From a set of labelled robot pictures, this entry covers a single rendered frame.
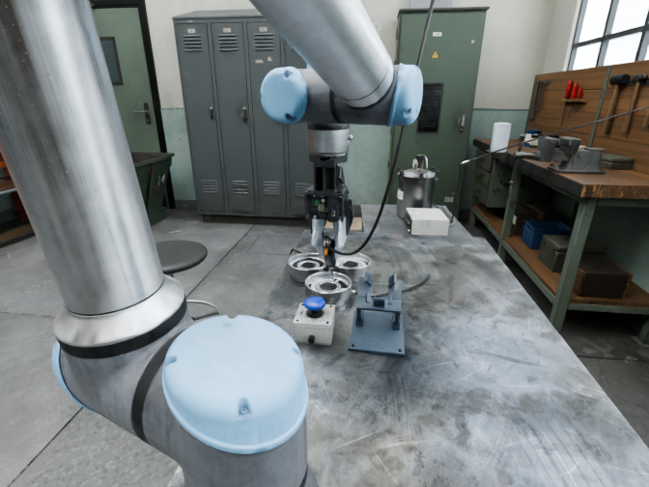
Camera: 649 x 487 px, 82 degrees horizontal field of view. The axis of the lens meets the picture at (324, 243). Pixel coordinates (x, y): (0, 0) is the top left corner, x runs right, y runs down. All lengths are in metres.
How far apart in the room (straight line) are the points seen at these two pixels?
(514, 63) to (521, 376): 3.69
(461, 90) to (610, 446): 3.31
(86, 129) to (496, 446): 0.57
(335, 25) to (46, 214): 0.28
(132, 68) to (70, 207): 4.39
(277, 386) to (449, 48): 3.54
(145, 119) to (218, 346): 4.40
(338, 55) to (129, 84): 4.39
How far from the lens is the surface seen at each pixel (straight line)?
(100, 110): 0.34
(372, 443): 0.56
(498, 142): 2.99
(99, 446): 1.81
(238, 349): 0.34
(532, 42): 4.26
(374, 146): 4.02
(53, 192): 0.34
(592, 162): 2.40
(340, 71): 0.42
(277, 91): 0.56
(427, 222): 1.59
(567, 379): 0.76
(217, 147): 3.82
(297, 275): 0.91
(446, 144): 3.73
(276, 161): 3.65
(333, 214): 0.67
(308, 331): 0.70
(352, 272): 0.91
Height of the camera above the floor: 1.23
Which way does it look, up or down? 22 degrees down
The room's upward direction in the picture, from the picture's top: straight up
